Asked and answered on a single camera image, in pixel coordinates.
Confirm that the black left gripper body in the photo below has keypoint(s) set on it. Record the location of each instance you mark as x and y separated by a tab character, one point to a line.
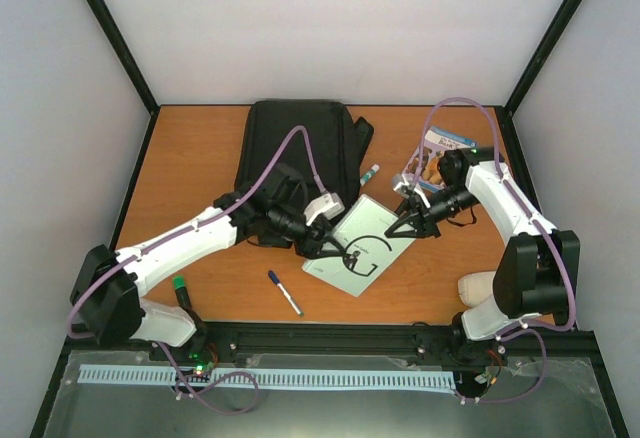
303	246

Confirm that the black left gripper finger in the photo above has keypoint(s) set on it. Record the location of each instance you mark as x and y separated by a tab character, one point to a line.
327	247
303	248

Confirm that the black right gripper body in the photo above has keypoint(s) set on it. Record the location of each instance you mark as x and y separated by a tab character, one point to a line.
461	197

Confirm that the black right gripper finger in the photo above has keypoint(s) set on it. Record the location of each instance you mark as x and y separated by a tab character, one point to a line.
408	207
414	223

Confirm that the grey book with G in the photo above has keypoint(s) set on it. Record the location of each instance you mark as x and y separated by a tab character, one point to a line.
369	252

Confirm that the white glue stick green cap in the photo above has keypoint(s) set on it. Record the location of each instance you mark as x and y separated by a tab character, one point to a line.
368	175

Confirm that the dog picture book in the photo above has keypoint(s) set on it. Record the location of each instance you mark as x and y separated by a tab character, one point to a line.
436	142

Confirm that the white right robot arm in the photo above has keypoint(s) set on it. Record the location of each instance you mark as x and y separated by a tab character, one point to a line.
538	269

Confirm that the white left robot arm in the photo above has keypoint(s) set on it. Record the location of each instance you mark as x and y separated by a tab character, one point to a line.
110	292

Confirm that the blue capped pen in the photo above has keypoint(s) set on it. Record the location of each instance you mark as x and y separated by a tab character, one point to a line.
276	281

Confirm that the beige cloth roll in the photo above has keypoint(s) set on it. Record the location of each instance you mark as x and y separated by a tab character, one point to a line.
474	288

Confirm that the green capped black marker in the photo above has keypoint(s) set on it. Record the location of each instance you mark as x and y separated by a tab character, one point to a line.
181	293

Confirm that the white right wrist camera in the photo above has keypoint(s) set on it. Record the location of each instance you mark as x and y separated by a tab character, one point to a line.
402	185

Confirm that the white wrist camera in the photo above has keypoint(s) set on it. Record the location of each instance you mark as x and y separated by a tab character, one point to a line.
328	205
402	185

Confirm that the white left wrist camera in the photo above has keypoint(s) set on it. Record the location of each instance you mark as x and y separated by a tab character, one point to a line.
328	205

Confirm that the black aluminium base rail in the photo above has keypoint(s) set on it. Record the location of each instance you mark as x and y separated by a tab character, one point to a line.
428	345

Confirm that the black frame post right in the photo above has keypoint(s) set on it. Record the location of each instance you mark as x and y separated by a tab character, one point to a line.
554	31

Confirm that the black frame post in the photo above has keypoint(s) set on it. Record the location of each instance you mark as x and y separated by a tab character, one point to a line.
554	31
112	33

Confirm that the light blue cable duct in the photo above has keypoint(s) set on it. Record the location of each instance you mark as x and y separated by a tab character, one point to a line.
273	379

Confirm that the black frame post left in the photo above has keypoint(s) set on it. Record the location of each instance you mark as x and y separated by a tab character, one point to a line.
112	33

